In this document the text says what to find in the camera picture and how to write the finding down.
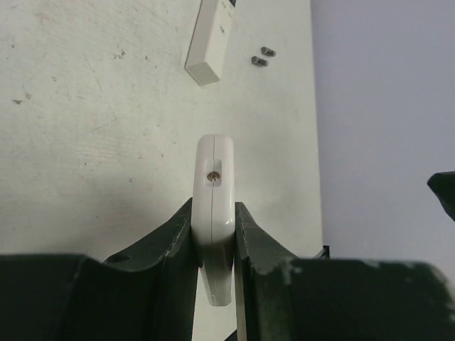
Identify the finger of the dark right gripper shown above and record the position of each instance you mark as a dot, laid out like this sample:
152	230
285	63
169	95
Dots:
443	186

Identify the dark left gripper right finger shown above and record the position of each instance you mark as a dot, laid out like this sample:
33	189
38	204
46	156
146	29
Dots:
280	296

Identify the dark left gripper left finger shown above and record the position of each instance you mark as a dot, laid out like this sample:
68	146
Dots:
144	292

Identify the white remote with red keypad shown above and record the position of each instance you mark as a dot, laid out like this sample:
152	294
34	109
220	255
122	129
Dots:
213	215

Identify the slim white remote with display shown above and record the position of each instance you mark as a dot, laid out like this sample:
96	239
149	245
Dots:
209	42

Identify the black battery lower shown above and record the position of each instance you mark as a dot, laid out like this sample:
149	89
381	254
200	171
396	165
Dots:
259	62

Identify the aluminium rail frame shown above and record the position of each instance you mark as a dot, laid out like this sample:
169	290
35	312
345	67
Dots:
324	253

